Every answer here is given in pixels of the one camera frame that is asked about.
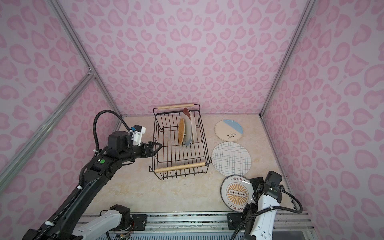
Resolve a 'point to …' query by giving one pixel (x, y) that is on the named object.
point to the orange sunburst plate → (236, 192)
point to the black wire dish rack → (174, 160)
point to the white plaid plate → (230, 158)
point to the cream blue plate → (228, 130)
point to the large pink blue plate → (186, 116)
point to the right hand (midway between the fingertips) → (254, 185)
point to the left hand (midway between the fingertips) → (157, 143)
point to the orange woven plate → (181, 131)
